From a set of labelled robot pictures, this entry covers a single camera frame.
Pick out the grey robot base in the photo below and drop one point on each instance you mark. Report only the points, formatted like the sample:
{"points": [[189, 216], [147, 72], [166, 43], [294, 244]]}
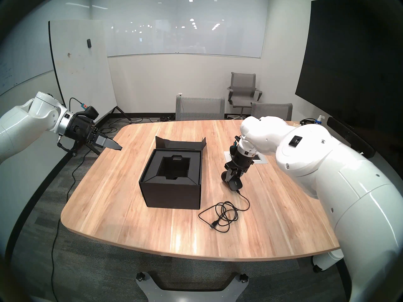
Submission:
{"points": [[149, 290]]}

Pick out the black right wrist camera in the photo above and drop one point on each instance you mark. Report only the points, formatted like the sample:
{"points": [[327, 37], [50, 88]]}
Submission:
{"points": [[234, 149]]}

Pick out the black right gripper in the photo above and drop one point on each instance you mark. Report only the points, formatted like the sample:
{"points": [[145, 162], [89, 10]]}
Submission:
{"points": [[241, 164]]}

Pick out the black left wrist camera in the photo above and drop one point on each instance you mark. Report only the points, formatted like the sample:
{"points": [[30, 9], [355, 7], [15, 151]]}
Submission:
{"points": [[88, 112]]}

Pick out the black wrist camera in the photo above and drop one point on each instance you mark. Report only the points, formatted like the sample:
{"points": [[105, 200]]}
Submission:
{"points": [[88, 112], [234, 149]]}

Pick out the glass whiteboard with blue writing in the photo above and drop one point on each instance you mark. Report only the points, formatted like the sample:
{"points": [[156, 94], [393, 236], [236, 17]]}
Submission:
{"points": [[15, 56]]}

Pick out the grey ribbed mesh chair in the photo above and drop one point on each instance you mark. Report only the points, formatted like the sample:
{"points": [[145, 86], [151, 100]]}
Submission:
{"points": [[200, 109]]}

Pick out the silver table power outlet panel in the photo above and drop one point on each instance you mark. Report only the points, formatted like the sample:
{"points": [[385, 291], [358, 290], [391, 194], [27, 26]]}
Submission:
{"points": [[261, 159]]}

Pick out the whiteboard cleaner spray bottle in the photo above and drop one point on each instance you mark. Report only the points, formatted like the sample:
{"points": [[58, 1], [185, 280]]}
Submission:
{"points": [[320, 119]]}

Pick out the black video conference bar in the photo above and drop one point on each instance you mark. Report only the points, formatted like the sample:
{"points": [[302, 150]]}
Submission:
{"points": [[355, 137]]}

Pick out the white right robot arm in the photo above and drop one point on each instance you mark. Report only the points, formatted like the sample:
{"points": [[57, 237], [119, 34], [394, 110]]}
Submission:
{"points": [[330, 172]]}

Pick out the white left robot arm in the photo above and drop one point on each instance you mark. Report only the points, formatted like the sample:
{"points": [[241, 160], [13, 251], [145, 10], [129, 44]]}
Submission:
{"points": [[22, 125]]}

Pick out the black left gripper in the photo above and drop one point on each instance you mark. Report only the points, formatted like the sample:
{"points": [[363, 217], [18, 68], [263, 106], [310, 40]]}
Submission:
{"points": [[83, 128]]}

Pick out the black cardboard box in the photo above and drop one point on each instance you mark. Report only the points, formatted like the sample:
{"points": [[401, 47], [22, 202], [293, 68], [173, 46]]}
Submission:
{"points": [[170, 194]]}

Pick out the grey office chair with armrests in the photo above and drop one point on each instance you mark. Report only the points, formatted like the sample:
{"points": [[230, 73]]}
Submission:
{"points": [[242, 86]]}

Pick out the white freestanding whiteboard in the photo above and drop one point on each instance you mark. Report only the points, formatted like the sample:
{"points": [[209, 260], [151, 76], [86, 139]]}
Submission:
{"points": [[82, 81]]}

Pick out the large black wall screen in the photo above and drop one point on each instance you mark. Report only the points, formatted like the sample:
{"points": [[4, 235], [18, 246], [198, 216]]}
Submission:
{"points": [[346, 68]]}

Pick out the wall-mounted glass whiteboard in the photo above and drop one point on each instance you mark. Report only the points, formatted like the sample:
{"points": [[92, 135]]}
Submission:
{"points": [[182, 27]]}

